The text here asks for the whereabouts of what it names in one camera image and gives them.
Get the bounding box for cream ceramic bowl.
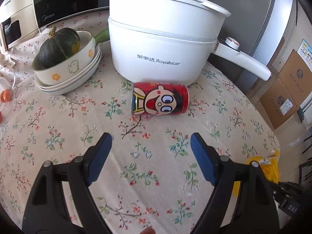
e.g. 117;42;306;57
32;31;96;86

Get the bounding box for cream kitchen appliance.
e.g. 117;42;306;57
1;0;39;52

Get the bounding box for small orange tomato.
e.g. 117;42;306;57
0;89;13;103

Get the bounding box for lower cardboard box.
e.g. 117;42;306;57
260;78;298;129

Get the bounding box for green snack bag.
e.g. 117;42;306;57
94;28;110;45

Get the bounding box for floral tablecloth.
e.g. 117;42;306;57
1;35;280;233

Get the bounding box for grey refrigerator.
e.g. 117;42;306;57
182;0;295;91

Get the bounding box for blue white poster box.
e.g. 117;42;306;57
297;39;312;69

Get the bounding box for cardboard box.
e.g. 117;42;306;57
278;50;311;107
260;78;298;129

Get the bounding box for stacked white plates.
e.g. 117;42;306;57
34;45;102;96

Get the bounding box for clear glass jar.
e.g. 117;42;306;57
1;66;16;99

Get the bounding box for dark green pumpkin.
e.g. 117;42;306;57
38;27;80;69

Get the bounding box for red cartoon drink can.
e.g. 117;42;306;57
131;82;189;116

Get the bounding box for yellow bag on floor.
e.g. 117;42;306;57
244;150;280;184

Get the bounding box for white electric cooking pot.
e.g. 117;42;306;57
108;0;271;85

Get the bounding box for upper cardboard box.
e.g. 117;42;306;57
278;50;311;107

